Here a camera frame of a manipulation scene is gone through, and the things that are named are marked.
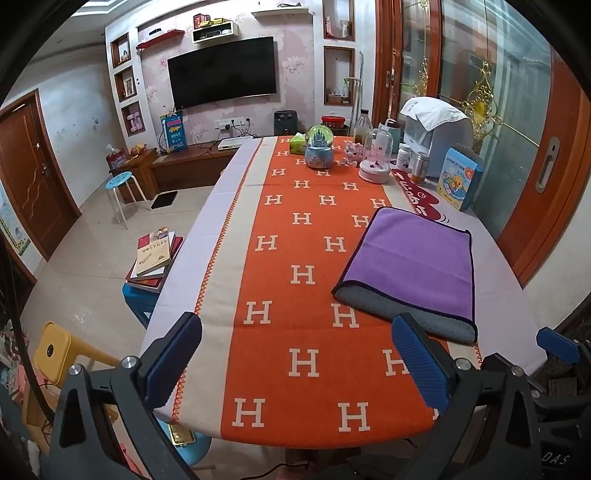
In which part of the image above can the purple grey microfiber towel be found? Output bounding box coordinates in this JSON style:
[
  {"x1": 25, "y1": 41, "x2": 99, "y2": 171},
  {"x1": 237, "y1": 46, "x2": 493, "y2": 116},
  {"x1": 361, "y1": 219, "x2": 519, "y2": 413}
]
[{"x1": 332, "y1": 207, "x2": 478, "y2": 345}]

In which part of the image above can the yellow plastic chair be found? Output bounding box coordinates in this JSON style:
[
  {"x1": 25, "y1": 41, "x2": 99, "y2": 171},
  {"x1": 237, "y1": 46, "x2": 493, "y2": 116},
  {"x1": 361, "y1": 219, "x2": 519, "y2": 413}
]
[{"x1": 33, "y1": 322, "x2": 119, "y2": 388}]

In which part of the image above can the blue stool under books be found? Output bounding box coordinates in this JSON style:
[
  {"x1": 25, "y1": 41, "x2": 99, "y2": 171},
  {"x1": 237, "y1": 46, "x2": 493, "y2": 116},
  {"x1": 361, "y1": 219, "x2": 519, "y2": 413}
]
[{"x1": 122, "y1": 283, "x2": 159, "y2": 328}]

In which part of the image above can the stack of books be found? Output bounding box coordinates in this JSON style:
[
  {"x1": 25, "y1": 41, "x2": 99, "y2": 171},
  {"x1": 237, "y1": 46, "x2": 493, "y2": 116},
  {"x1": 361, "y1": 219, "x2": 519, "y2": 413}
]
[{"x1": 125, "y1": 227, "x2": 184, "y2": 293}]

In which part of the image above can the orange H-pattern table runner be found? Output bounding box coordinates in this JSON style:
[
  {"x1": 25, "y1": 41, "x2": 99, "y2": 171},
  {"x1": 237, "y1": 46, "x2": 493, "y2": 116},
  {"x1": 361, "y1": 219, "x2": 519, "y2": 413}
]
[{"x1": 171, "y1": 135, "x2": 484, "y2": 450}]

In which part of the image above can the duck picture box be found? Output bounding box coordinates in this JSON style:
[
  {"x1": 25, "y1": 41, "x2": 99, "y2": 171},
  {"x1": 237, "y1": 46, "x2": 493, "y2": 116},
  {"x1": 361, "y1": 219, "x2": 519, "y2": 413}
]
[{"x1": 437, "y1": 144, "x2": 483, "y2": 211}]

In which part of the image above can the red white cartoon mat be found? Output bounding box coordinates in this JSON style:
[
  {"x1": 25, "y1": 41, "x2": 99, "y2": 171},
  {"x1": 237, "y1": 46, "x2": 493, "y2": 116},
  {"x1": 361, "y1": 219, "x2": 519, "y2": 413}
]
[{"x1": 391, "y1": 169, "x2": 449, "y2": 223}]

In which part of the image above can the silver orange can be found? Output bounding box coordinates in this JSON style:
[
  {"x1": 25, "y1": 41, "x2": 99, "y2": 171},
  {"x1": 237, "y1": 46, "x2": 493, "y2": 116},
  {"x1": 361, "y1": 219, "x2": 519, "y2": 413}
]
[{"x1": 411, "y1": 152, "x2": 430, "y2": 184}]

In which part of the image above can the brown wooden door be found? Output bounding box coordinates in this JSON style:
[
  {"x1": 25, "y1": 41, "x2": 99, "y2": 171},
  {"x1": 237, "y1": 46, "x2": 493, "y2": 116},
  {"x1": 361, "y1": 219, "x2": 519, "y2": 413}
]
[{"x1": 1, "y1": 90, "x2": 80, "y2": 260}]

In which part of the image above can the blue round stool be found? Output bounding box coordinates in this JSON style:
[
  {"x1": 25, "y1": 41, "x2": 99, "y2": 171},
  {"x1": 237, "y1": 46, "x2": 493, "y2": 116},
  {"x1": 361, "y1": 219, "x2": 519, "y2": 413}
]
[{"x1": 105, "y1": 171, "x2": 149, "y2": 228}]

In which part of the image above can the white pill bottle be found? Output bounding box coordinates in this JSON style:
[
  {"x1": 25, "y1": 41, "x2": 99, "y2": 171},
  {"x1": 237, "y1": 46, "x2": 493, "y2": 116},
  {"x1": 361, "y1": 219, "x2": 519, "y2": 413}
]
[{"x1": 397, "y1": 143, "x2": 412, "y2": 172}]

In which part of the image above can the white appliance with cloth cover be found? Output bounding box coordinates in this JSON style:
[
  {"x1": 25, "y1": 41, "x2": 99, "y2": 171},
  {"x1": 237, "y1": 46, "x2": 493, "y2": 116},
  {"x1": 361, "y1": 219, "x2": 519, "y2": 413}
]
[{"x1": 400, "y1": 97, "x2": 474, "y2": 179}]

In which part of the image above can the pink glass dome ornament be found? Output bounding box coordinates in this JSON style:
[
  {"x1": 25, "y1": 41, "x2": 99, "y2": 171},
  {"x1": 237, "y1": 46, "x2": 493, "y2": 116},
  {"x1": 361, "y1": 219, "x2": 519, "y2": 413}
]
[{"x1": 359, "y1": 128, "x2": 394, "y2": 185}]

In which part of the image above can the wooden tv cabinet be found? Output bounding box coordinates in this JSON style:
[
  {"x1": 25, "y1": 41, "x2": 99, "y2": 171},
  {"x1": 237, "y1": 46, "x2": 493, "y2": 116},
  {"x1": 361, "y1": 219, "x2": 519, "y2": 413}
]
[{"x1": 110, "y1": 142, "x2": 236, "y2": 200}]

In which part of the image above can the pink block toy figure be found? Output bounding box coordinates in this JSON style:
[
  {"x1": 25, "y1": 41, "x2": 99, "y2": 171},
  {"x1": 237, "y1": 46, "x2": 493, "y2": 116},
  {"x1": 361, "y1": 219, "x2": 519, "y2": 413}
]
[{"x1": 341, "y1": 141, "x2": 365, "y2": 167}]

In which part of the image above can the blue poster board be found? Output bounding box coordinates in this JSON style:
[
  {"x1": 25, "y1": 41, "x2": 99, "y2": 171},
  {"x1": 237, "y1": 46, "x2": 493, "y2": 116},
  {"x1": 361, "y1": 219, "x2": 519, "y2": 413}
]
[{"x1": 160, "y1": 112, "x2": 187, "y2": 154}]

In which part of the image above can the glass bottle dark cap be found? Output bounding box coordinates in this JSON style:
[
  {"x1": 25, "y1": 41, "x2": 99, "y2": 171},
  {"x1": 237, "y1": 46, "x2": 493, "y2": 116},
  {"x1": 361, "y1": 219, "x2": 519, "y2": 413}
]
[{"x1": 353, "y1": 109, "x2": 373, "y2": 145}]

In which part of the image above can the blue castle snow globe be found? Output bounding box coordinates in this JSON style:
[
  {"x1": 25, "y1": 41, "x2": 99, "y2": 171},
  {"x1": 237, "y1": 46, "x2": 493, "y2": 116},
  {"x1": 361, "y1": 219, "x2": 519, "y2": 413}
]
[{"x1": 304, "y1": 125, "x2": 335, "y2": 170}]

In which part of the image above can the red lidded pot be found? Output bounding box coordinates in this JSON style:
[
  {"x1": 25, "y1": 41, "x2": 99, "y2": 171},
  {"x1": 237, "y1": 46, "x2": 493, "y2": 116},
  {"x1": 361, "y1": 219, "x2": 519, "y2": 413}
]
[{"x1": 322, "y1": 114, "x2": 346, "y2": 129}]

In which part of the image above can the green tissue box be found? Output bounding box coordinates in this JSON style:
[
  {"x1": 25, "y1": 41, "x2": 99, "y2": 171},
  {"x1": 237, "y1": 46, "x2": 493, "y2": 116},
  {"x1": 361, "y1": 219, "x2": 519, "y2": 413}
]
[{"x1": 288, "y1": 133, "x2": 308, "y2": 155}]

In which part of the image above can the black air fryer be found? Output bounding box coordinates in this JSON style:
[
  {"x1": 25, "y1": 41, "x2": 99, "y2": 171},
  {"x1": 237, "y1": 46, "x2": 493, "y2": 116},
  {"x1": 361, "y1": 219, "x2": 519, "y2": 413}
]
[{"x1": 273, "y1": 110, "x2": 298, "y2": 136}]

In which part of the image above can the black flat television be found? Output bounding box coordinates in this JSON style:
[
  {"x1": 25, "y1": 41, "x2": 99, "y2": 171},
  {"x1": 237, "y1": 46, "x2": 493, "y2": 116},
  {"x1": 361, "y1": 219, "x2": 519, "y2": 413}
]
[{"x1": 167, "y1": 37, "x2": 277, "y2": 110}]

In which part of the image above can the white wall shelf box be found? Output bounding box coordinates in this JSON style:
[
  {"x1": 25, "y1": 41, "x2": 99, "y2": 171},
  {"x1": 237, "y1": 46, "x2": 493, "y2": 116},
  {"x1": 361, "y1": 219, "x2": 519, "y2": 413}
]
[{"x1": 192, "y1": 21, "x2": 238, "y2": 44}]

